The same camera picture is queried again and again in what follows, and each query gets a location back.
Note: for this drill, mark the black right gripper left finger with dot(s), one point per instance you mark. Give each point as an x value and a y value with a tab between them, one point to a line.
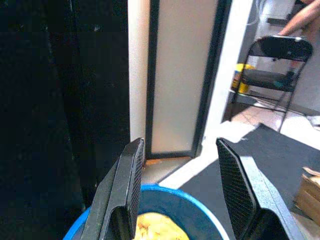
120	190

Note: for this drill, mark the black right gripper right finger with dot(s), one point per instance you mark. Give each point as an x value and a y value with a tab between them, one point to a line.
250	195

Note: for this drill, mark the yellow printed cloth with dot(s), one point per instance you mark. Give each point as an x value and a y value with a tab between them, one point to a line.
160	227

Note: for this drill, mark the person's hand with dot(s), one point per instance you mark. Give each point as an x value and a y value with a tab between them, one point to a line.
287	30

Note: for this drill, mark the black floor mat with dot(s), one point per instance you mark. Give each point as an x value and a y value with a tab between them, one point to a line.
275	150

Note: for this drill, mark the brown cardboard box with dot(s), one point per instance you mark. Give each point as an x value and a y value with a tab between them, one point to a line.
310	195

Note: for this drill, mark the blue plastic basin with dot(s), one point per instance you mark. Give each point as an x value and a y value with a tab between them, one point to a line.
180	205

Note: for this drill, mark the yellow plastic container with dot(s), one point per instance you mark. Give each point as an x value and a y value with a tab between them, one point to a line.
243	87

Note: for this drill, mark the black-framed frosted glass door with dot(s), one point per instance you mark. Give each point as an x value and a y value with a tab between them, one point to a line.
180	75

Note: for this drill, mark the black folding chair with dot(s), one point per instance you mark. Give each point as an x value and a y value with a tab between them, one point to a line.
282	47

